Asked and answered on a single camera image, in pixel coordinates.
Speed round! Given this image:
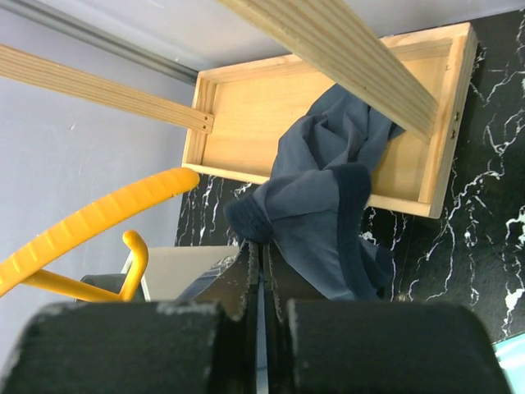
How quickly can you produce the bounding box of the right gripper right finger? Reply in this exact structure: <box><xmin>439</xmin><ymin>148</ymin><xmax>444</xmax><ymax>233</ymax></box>
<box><xmin>262</xmin><ymin>245</ymin><xmax>511</xmax><ymax>393</ymax></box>

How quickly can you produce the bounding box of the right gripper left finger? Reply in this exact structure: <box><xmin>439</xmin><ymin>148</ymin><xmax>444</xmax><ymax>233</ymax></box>
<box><xmin>1</xmin><ymin>242</ymin><xmax>258</xmax><ymax>393</ymax></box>

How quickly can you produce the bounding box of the blue tank top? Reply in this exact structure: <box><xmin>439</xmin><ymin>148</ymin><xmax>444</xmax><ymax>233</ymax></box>
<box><xmin>176</xmin><ymin>84</ymin><xmax>407</xmax><ymax>303</ymax></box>

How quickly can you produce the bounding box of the yellow plastic hanger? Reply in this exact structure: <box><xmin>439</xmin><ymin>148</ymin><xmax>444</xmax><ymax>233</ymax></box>
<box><xmin>1</xmin><ymin>167</ymin><xmax>199</xmax><ymax>302</ymax></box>

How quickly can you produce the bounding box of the white foam box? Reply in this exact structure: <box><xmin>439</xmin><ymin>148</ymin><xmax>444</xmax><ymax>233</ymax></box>
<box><xmin>135</xmin><ymin>245</ymin><xmax>240</xmax><ymax>301</ymax></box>

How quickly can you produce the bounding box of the black marble mat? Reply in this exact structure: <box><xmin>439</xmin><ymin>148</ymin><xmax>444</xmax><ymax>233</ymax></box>
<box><xmin>362</xmin><ymin>10</ymin><xmax>524</xmax><ymax>342</ymax></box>

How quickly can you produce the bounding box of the wooden clothes rack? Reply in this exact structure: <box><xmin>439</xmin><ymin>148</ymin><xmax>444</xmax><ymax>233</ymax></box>
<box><xmin>1</xmin><ymin>1</ymin><xmax>478</xmax><ymax>229</ymax></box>

